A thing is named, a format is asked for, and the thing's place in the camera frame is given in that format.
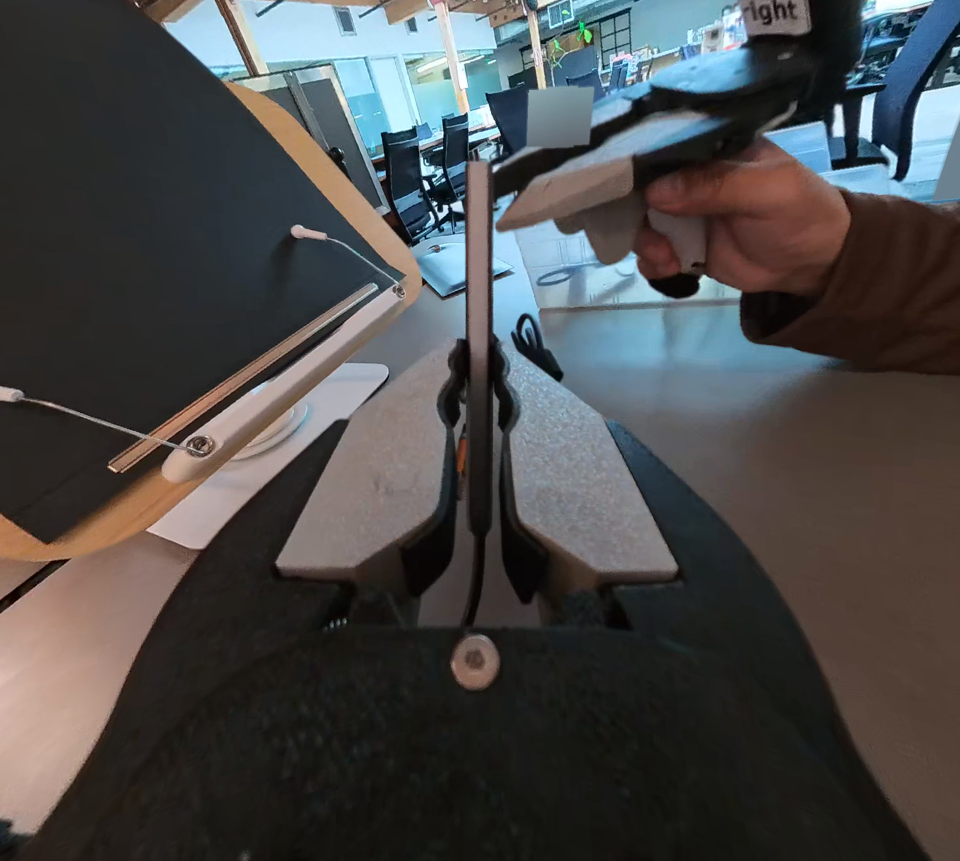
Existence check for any person's right forearm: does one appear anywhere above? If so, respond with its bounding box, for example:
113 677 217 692
738 189 960 376

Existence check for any black mesh office chair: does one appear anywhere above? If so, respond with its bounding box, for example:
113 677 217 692
381 126 444 249
438 113 475 217
486 88 530 157

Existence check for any black book stand board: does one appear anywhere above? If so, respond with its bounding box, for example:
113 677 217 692
0 0 425 562

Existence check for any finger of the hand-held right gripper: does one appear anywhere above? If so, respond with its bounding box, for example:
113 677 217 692
495 152 640 234
491 113 747 196

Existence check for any grey flat panel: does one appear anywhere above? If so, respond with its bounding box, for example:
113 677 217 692
416 242 515 300

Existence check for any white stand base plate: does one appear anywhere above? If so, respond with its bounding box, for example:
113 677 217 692
146 362 391 549

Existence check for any wire page holder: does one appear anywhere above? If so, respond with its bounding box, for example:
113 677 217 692
0 387 217 459
291 223 408 298

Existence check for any black usb-c cable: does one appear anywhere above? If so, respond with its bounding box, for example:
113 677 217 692
510 313 565 384

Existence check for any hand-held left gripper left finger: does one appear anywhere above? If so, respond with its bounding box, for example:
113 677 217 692
276 339 468 598

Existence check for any dark blue office chair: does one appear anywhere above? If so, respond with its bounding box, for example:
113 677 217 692
828 0 960 183

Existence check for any grey usb hub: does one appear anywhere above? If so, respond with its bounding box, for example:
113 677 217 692
459 159 498 633

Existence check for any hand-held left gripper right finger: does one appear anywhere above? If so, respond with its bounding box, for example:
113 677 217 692
491 342 680 606

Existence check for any dark grey partition panel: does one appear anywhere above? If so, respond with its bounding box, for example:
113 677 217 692
225 66 391 213

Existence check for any person's right hand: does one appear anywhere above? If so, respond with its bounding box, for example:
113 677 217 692
633 139 854 297

